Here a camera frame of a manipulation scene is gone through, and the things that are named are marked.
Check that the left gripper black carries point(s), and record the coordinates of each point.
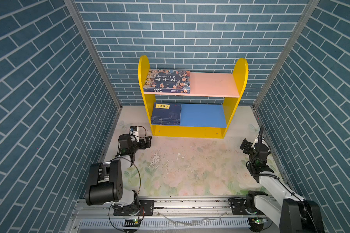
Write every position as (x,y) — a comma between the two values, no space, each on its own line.
(142,146)

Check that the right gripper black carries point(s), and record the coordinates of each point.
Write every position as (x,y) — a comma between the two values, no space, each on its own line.
(249,146)

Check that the colourful illustrated thick book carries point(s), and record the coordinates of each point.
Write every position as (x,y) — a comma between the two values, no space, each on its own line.
(168,81)

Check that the blue book yellow label Yijing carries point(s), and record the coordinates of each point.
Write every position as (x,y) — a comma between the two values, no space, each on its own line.
(166,123)

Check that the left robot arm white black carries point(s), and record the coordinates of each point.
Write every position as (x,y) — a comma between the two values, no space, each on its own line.
(105,180)

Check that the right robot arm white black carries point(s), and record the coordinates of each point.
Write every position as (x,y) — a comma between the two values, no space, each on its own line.
(277,192)

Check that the floral table mat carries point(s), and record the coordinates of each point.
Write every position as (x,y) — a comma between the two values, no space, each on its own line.
(179,167)

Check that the yellow shelf with coloured boards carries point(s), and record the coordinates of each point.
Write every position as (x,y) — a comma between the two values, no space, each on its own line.
(200,120)

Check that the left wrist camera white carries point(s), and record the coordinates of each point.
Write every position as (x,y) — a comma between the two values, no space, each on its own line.
(134,132)

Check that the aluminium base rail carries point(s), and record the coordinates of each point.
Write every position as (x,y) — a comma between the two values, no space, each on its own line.
(200,215)

